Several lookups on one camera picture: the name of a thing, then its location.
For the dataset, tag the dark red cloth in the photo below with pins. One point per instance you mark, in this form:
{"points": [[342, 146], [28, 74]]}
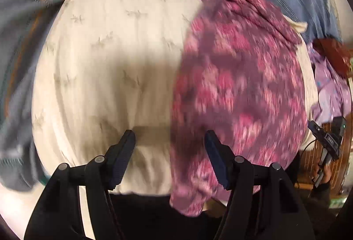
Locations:
{"points": [[333, 54]]}

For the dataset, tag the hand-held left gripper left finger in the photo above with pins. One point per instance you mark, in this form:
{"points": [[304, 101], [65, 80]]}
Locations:
{"points": [[122, 157]]}

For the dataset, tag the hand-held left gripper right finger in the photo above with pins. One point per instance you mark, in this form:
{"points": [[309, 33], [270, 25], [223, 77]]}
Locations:
{"points": [[216, 157]]}

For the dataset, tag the person's right forearm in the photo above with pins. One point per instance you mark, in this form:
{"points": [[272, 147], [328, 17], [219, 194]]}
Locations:
{"points": [[321, 196]]}

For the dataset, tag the brown wooden furniture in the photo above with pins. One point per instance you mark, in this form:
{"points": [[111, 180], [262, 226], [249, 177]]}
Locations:
{"points": [[336, 168]]}

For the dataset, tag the purple pink floral shirt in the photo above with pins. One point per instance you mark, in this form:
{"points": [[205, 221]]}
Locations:
{"points": [[240, 85]]}

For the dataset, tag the cream leaf-print pillow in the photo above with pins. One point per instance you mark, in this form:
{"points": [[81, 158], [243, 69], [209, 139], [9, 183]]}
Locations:
{"points": [[115, 63]]}

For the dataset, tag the lilac floral garment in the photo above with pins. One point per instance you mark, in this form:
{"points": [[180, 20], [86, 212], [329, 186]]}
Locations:
{"points": [[331, 93]]}

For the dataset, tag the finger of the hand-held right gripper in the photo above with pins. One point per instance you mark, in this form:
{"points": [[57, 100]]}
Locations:
{"points": [[314, 127]]}

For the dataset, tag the person's right hand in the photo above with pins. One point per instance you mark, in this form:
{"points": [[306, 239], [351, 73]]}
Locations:
{"points": [[326, 173]]}

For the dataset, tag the grey star-print pillow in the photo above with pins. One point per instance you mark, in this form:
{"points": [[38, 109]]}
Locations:
{"points": [[22, 49]]}

